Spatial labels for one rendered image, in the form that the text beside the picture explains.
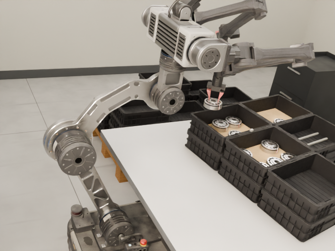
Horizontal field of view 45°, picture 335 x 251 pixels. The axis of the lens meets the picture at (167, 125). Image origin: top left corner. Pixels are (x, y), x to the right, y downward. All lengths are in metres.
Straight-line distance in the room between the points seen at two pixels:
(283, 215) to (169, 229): 0.56
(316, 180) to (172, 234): 0.84
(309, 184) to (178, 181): 0.67
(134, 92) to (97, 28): 2.89
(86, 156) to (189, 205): 0.55
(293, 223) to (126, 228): 0.89
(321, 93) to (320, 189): 1.79
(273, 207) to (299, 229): 0.17
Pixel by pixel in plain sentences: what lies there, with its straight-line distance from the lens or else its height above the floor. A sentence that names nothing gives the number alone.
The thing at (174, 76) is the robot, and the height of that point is 1.25.
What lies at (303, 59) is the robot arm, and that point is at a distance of 2.04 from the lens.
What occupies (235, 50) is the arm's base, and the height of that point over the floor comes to 1.48.
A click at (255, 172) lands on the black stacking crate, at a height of 0.87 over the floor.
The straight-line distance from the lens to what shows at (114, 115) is 3.15.
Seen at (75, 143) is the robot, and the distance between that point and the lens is 1.89.
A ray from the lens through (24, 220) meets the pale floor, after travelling 2.93.
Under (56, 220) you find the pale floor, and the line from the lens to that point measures 2.91.
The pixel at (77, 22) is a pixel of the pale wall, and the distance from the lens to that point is 4.75.
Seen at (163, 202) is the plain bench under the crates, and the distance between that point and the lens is 2.02.
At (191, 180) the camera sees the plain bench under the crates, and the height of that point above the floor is 0.70.
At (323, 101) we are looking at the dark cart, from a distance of 3.96.
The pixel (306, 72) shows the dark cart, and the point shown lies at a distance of 3.76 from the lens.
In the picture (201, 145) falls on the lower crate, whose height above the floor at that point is 0.78.
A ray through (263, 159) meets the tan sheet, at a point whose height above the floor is 0.83.
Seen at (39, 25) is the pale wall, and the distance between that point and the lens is 4.67.
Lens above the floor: 1.99
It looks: 29 degrees down
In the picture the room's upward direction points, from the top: 10 degrees clockwise
